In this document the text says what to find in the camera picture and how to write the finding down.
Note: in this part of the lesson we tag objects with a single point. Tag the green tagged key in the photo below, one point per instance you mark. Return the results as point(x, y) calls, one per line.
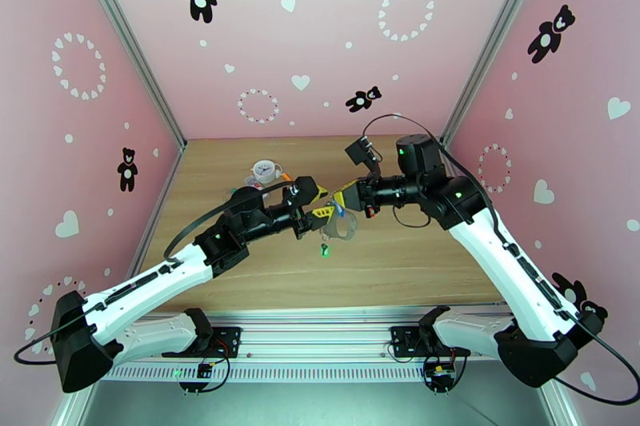
point(325, 252)

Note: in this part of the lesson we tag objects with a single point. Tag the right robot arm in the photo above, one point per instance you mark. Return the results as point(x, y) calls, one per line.
point(500, 265)

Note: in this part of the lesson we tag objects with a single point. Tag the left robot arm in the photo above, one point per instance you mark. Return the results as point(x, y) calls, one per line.
point(150, 285)

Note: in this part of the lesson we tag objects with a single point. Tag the clear box with red label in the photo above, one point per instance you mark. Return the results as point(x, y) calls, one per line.
point(252, 181)

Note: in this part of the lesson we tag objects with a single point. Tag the orange pencil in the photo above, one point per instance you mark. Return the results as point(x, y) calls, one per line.
point(286, 177)

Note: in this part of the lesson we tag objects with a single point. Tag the white alarm clock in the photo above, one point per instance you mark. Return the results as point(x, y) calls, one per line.
point(263, 170)

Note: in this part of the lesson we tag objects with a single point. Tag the grey steel platform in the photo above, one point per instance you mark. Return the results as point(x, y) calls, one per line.
point(320, 404)

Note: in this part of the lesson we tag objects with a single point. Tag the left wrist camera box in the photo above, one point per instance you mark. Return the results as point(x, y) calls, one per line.
point(305, 188)

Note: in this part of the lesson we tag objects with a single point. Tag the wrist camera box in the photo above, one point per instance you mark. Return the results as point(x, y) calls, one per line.
point(357, 152)
point(305, 188)

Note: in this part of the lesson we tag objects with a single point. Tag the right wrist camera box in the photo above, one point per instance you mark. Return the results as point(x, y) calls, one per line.
point(357, 152)

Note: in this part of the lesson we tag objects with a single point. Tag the aluminium table edge rail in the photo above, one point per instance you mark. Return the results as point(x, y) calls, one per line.
point(165, 190)

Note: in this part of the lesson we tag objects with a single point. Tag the aluminium mounting rail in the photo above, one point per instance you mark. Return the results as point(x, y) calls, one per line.
point(320, 334)

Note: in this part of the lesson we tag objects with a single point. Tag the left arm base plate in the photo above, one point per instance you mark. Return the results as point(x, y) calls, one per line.
point(230, 339)

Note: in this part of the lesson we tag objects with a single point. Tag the aluminium corner post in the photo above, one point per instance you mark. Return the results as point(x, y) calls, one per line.
point(129, 40)
point(492, 40)

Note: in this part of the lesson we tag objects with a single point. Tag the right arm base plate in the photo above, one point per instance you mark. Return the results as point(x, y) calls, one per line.
point(400, 339)

